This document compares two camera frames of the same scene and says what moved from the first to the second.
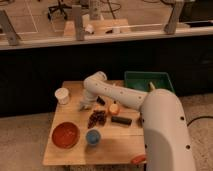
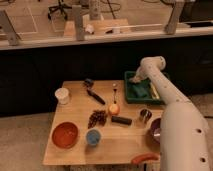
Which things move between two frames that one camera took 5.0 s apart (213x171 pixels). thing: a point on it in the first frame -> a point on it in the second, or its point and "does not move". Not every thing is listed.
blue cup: (93, 137) does not move
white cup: (62, 95) does not move
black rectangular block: (119, 120) does not move
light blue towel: (82, 104) -> (136, 79)
